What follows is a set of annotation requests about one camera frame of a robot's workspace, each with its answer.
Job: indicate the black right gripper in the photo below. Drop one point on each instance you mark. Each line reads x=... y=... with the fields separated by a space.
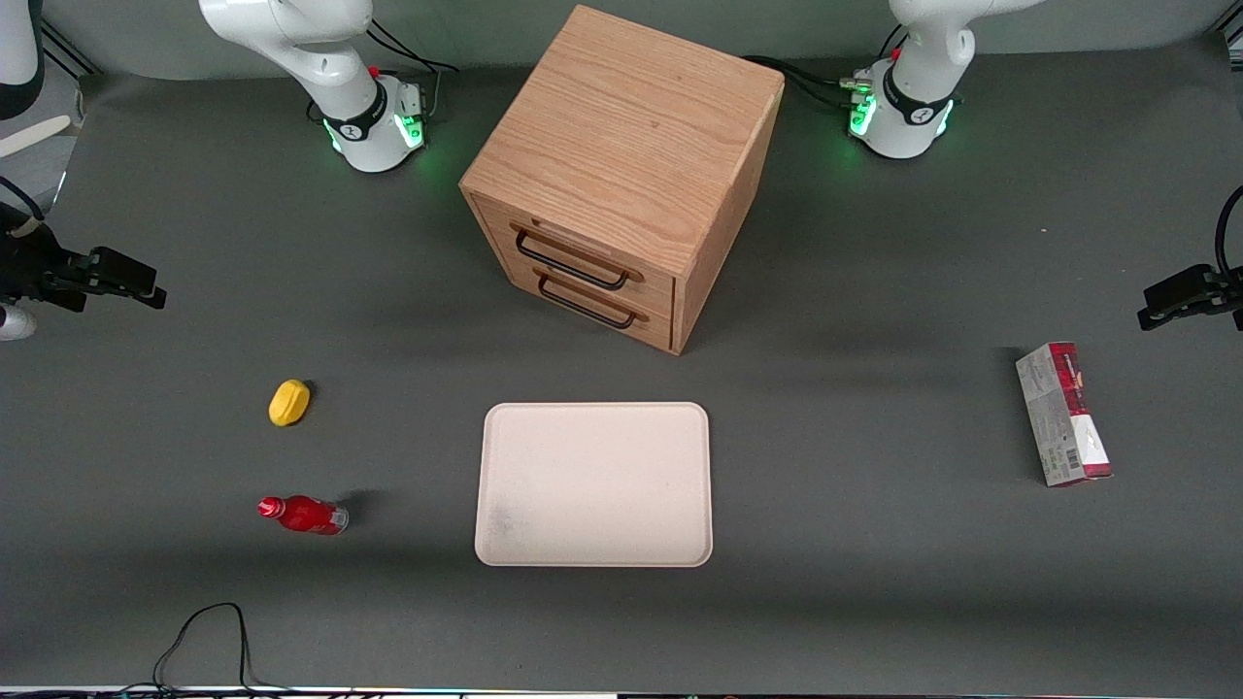
x=31 y=264

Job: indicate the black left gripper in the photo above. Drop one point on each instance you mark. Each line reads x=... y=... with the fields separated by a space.
x=1226 y=294

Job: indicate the red coke bottle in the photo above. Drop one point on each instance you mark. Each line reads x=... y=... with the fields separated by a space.
x=306 y=515

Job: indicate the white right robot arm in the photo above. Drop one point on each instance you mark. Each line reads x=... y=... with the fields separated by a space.
x=364 y=107

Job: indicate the beige rectangular plastic tray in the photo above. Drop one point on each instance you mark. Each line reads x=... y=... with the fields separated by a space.
x=594 y=483

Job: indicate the beige flat stick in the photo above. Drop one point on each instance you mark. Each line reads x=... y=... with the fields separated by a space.
x=34 y=136

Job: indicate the red tartan carton box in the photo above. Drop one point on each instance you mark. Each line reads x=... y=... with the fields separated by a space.
x=1063 y=413

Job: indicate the yellow lemon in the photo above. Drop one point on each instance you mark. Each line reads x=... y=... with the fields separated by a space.
x=288 y=402

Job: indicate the oak drawer front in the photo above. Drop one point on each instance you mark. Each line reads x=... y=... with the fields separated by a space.
x=597 y=306
x=583 y=248

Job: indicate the oak wooden drawer cabinet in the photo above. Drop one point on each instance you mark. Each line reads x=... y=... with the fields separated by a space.
x=631 y=146

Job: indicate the black metal frame rail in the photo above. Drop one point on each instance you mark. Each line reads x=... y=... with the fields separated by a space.
x=68 y=49

